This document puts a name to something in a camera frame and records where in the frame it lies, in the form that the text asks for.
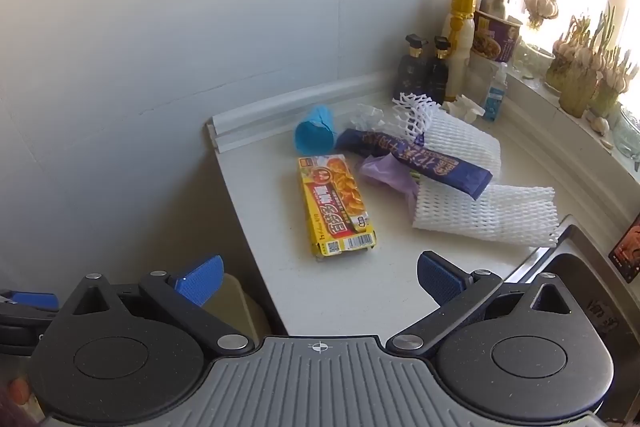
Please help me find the coarse white foam net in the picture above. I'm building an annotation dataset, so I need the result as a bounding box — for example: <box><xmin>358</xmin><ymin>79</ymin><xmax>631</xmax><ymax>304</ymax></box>
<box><xmin>391</xmin><ymin>93</ymin><xmax>443</xmax><ymax>145</ymax></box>

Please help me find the white bottle with yellow cap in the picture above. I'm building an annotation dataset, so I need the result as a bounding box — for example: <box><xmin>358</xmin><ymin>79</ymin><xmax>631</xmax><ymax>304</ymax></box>
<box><xmin>442</xmin><ymin>0</ymin><xmax>477</xmax><ymax>102</ymax></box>

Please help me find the dark picture card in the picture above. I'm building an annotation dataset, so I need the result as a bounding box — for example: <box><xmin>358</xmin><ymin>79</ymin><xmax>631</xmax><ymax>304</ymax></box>
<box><xmin>608</xmin><ymin>214</ymin><xmax>640</xmax><ymax>284</ymax></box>

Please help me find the blue paper cup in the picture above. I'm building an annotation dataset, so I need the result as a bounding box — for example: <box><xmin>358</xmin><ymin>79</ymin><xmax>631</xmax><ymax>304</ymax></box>
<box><xmin>294</xmin><ymin>104</ymin><xmax>337</xmax><ymax>154</ymax></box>

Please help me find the dark soy sauce bottle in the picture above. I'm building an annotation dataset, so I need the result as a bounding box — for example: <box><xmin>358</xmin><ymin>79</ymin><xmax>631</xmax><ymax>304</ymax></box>
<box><xmin>397</xmin><ymin>34</ymin><xmax>430</xmax><ymax>100</ymax></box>
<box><xmin>425</xmin><ymin>36</ymin><xmax>453</xmax><ymax>105</ymax></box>

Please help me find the pot of sprouting garlic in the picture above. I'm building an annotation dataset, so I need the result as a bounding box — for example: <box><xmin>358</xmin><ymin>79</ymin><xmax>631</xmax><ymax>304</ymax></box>
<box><xmin>545</xmin><ymin>4</ymin><xmax>640</xmax><ymax>118</ymax></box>

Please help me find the purple instant noodle cup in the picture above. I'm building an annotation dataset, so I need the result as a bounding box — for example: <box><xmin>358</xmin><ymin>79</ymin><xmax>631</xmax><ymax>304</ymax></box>
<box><xmin>471</xmin><ymin>9</ymin><xmax>523</xmax><ymax>64</ymax></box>

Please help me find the beige trash bin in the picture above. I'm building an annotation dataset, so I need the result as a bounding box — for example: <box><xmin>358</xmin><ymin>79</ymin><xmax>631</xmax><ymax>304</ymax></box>
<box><xmin>202</xmin><ymin>273</ymin><xmax>273</xmax><ymax>348</ymax></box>

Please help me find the yellow curry box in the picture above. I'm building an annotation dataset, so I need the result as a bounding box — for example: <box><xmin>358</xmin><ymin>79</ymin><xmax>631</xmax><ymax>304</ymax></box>
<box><xmin>298</xmin><ymin>153</ymin><xmax>377</xmax><ymax>262</ymax></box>

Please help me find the clear hand sanitizer bottle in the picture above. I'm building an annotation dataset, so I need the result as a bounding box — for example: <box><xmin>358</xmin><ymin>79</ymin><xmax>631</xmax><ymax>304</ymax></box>
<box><xmin>482</xmin><ymin>62</ymin><xmax>508</xmax><ymax>122</ymax></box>

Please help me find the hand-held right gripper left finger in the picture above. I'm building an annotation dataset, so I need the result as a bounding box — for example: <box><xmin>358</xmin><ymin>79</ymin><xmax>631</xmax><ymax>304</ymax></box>
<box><xmin>57</xmin><ymin>255</ymin><xmax>253</xmax><ymax>355</ymax></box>

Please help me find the steel sink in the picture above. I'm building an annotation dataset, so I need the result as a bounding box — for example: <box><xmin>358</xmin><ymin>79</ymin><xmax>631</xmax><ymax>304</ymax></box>
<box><xmin>505</xmin><ymin>214</ymin><xmax>640</xmax><ymax>423</ymax></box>

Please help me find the white tissue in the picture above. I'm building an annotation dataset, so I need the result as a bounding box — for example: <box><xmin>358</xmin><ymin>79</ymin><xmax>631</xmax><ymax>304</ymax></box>
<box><xmin>350</xmin><ymin>103</ymin><xmax>388</xmax><ymax>132</ymax></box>
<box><xmin>442</xmin><ymin>96</ymin><xmax>486</xmax><ymax>122</ymax></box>

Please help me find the purple plastic bag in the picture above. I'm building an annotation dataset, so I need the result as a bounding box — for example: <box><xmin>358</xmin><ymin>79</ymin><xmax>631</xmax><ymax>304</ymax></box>
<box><xmin>357</xmin><ymin>153</ymin><xmax>421</xmax><ymax>208</ymax></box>

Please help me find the hanging garlic bunch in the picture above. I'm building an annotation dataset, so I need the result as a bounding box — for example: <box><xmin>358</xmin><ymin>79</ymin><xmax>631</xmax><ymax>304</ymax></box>
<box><xmin>522</xmin><ymin>0</ymin><xmax>560</xmax><ymax>30</ymax></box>

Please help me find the fine white foam net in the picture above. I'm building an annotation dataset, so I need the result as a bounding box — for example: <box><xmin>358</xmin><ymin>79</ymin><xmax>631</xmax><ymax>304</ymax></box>
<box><xmin>411</xmin><ymin>179</ymin><xmax>562</xmax><ymax>249</ymax></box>
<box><xmin>417</xmin><ymin>109</ymin><xmax>502</xmax><ymax>175</ymax></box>

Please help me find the dark blue snack wrapper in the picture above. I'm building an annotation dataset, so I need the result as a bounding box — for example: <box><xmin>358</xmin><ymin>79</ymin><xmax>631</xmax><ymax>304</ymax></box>
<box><xmin>334</xmin><ymin>128</ymin><xmax>493</xmax><ymax>200</ymax></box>

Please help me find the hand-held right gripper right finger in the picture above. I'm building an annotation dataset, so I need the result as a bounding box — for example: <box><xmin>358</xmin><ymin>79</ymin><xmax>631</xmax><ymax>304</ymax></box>
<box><xmin>385</xmin><ymin>250</ymin><xmax>576</xmax><ymax>355</ymax></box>

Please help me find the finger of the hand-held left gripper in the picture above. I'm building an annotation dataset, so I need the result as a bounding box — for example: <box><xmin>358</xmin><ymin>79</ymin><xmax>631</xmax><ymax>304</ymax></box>
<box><xmin>0</xmin><ymin>290</ymin><xmax>60</xmax><ymax>333</ymax></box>

